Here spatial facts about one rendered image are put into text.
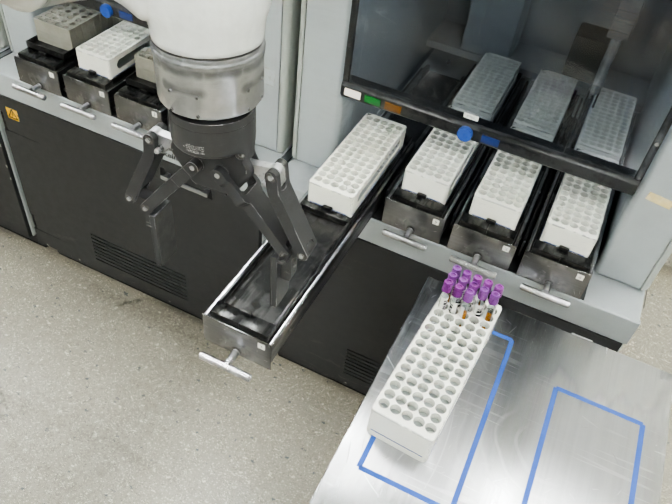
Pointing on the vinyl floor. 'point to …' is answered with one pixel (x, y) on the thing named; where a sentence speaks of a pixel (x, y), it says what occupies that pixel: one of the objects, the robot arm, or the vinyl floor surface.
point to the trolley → (518, 426)
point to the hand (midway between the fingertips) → (221, 269)
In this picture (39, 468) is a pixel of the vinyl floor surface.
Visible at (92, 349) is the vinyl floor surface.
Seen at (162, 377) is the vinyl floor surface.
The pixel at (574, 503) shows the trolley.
